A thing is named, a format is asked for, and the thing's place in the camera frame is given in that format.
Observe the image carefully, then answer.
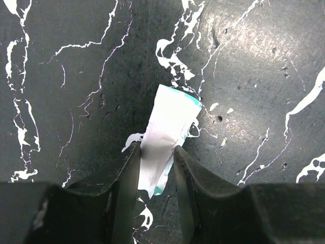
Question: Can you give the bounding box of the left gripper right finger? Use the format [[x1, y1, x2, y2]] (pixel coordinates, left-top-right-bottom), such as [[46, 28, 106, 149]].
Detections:
[[174, 146, 324, 243]]

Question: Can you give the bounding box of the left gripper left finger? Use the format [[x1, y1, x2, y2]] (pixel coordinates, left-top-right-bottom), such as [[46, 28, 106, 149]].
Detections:
[[1, 142, 141, 243]]

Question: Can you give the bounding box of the white green sachet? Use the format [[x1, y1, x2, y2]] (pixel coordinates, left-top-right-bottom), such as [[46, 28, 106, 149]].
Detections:
[[138, 84, 202, 198]]

